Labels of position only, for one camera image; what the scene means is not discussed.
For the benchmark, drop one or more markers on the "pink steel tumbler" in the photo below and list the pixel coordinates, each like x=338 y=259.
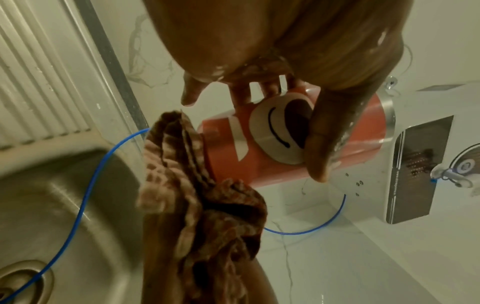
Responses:
x=240 y=139

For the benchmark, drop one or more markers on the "thin blue tube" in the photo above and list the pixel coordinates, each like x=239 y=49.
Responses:
x=80 y=207

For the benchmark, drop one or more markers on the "metal wall clip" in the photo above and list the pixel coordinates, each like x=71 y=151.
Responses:
x=390 y=83

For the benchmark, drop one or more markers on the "person's left hand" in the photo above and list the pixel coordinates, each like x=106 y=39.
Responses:
x=281 y=35

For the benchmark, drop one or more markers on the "stainless steel sink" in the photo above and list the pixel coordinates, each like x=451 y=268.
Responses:
x=48 y=193

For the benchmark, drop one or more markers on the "large white box appliance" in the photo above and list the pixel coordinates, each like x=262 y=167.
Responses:
x=423 y=148

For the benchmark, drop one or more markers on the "white blue dispenser tap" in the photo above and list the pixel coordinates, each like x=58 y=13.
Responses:
x=450 y=175

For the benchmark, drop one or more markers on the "person's right hand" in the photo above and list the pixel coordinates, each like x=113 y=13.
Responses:
x=255 y=282

